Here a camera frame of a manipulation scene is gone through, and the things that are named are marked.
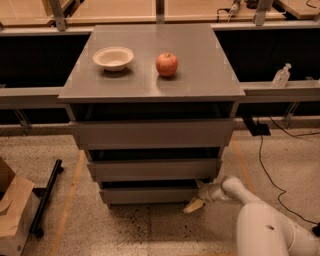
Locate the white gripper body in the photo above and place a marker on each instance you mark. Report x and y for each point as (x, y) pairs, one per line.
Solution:
(205, 193)

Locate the grey bottom drawer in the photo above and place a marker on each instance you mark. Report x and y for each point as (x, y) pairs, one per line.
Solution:
(151, 195)

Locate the grey drawer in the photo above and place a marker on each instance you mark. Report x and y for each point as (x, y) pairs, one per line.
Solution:
(152, 134)
(151, 195)
(151, 170)

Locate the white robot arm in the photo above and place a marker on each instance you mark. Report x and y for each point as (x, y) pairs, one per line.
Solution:
(261, 230)

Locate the grey middle drawer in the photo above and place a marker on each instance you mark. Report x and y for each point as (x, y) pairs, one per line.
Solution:
(151, 170)

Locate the grey top drawer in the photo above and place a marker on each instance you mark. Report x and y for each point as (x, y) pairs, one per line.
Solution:
(152, 134)

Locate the grey drawer cabinet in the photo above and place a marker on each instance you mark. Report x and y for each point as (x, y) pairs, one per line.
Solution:
(203, 87)

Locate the red apple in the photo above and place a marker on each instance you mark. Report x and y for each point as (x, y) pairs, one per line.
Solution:
(166, 64)

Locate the clear sanitizer bottle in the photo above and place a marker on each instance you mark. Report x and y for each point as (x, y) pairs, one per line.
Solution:
(282, 76)

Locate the white paper bowl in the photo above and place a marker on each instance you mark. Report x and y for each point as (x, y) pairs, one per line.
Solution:
(113, 59)

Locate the black metal stand bar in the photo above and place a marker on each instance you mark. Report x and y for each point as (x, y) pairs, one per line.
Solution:
(43, 194)

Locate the brown cardboard box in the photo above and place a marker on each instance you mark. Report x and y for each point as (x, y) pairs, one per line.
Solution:
(18, 205)

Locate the black floor bracket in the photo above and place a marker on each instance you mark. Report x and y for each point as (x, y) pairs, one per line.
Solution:
(255, 127)

